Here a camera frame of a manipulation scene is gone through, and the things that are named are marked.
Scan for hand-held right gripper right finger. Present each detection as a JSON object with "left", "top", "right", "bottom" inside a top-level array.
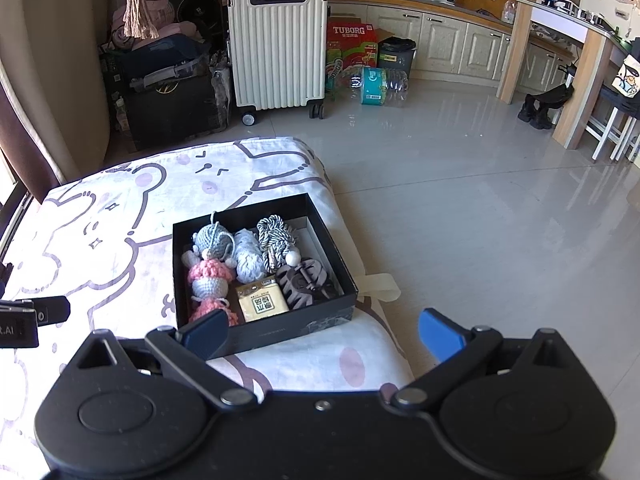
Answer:
[{"left": 390, "top": 307, "right": 588, "bottom": 408}]

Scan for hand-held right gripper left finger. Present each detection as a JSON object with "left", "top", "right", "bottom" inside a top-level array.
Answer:
[{"left": 75, "top": 309, "right": 258, "bottom": 408}]

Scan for pink crochet doll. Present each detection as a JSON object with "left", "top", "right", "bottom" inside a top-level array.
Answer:
[{"left": 186, "top": 259, "right": 240, "bottom": 328}]

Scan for yellow tissue pack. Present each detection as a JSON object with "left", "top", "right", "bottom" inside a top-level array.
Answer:
[{"left": 235, "top": 276, "right": 290, "bottom": 323}]

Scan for black cardboard box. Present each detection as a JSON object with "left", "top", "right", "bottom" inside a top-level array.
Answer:
[{"left": 171, "top": 192, "right": 359, "bottom": 356}]

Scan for grey crochet toy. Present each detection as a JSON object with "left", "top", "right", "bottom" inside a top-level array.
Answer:
[{"left": 181, "top": 211, "right": 237, "bottom": 268}]

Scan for grey hair claw clip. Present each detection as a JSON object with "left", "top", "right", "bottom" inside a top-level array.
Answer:
[{"left": 275, "top": 257, "right": 338, "bottom": 311}]

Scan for striped rope bundle with pearl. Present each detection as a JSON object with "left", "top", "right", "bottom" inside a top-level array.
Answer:
[{"left": 256, "top": 214, "right": 302, "bottom": 273}]

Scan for cartoon bear printed blanket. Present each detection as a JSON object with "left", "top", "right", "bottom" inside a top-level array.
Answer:
[{"left": 0, "top": 136, "right": 416, "bottom": 461}]

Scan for brown curtain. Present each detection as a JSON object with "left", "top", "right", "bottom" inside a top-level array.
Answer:
[{"left": 0, "top": 0, "right": 111, "bottom": 206}]

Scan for pair of black shoes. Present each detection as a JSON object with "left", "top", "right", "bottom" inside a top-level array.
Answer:
[{"left": 517, "top": 85, "right": 573, "bottom": 131}]

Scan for water bottle pack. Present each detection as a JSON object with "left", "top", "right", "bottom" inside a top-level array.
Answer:
[{"left": 350, "top": 65, "right": 410, "bottom": 108}]

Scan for white leg stool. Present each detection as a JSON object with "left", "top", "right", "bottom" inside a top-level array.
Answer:
[{"left": 582, "top": 85, "right": 640, "bottom": 163}]

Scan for dark blue bag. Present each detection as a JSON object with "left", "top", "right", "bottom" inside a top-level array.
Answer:
[{"left": 117, "top": 37, "right": 213, "bottom": 93}]

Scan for black trash bin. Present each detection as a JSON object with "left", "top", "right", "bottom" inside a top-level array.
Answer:
[{"left": 377, "top": 36, "right": 417, "bottom": 81}]

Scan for wooden table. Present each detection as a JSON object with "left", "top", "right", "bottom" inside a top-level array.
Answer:
[{"left": 495, "top": 0, "right": 633, "bottom": 151}]

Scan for cream kitchen cabinets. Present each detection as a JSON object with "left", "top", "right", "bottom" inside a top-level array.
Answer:
[{"left": 327, "top": 0, "right": 576, "bottom": 96}]

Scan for white ribbed suitcase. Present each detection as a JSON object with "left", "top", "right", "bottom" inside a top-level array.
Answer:
[{"left": 226, "top": 0, "right": 331, "bottom": 126}]

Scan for pink cloth pile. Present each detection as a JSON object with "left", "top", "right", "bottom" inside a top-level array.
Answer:
[{"left": 110, "top": 5, "right": 203, "bottom": 51}]

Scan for beige tassel hanging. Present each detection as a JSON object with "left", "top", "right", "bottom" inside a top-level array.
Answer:
[{"left": 90, "top": 0, "right": 161, "bottom": 41}]

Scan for red carton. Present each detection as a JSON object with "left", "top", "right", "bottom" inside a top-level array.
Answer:
[{"left": 325, "top": 16, "right": 396, "bottom": 93}]

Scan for cartoon print paper bag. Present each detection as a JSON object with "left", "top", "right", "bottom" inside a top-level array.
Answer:
[{"left": 614, "top": 52, "right": 640, "bottom": 98}]

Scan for black round loudspeaker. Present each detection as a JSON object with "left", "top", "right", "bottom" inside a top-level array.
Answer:
[{"left": 175, "top": 0, "right": 226, "bottom": 43}]

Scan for beige mattress strap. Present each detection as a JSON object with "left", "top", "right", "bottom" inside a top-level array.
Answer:
[{"left": 362, "top": 272, "right": 402, "bottom": 303}]

